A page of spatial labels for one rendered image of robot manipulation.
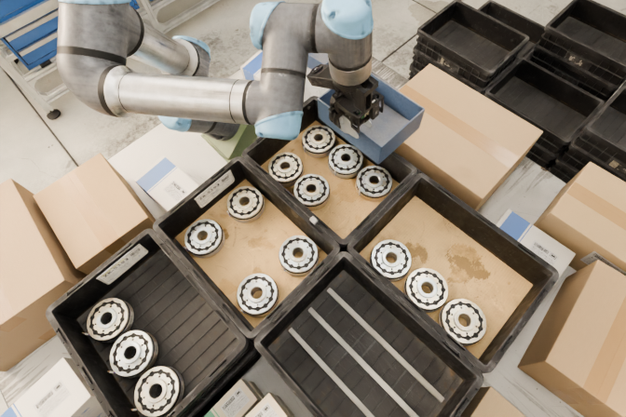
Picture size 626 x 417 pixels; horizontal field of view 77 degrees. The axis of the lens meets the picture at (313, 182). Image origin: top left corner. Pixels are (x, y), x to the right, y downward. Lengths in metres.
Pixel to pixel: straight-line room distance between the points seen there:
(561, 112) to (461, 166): 1.05
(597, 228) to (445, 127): 0.46
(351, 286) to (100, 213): 0.73
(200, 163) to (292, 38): 0.86
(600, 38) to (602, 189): 1.19
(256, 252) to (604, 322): 0.85
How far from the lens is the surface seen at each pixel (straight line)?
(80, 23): 0.85
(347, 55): 0.66
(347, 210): 1.12
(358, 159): 1.17
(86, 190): 1.34
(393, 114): 1.01
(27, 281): 1.25
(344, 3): 0.63
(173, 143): 1.51
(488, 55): 2.09
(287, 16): 0.66
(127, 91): 0.78
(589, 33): 2.39
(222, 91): 0.68
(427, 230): 1.12
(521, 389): 1.23
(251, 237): 1.11
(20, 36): 2.68
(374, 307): 1.04
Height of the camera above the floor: 1.84
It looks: 61 degrees down
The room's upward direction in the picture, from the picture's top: 6 degrees counter-clockwise
